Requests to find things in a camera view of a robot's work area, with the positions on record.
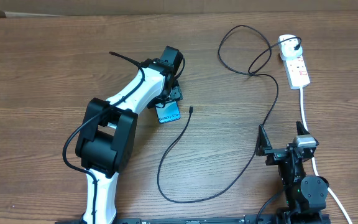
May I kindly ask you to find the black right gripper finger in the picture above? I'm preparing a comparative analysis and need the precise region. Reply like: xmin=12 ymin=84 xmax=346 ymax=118
xmin=255 ymin=124 xmax=272 ymax=156
xmin=296 ymin=121 xmax=310 ymax=136

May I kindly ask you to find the black Samsung Galaxy smartphone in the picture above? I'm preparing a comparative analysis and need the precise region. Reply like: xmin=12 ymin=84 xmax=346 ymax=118
xmin=155 ymin=101 xmax=181 ymax=124

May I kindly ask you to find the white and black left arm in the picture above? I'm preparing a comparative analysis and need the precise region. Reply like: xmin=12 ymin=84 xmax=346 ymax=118
xmin=75 ymin=46 xmax=185 ymax=223

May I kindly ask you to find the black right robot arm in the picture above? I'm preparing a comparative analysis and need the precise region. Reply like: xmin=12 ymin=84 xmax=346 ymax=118
xmin=255 ymin=121 xmax=331 ymax=223

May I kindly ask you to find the white power strip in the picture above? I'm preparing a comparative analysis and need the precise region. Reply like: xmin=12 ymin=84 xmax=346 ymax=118
xmin=283 ymin=56 xmax=310 ymax=90

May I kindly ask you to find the white power strip cord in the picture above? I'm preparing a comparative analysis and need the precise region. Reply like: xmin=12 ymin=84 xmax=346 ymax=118
xmin=299 ymin=86 xmax=354 ymax=224

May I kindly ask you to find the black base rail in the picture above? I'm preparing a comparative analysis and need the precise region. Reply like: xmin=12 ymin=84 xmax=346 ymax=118
xmin=54 ymin=213 xmax=331 ymax=224

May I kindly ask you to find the white USB wall charger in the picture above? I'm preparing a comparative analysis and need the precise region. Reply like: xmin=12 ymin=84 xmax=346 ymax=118
xmin=278 ymin=34 xmax=303 ymax=61

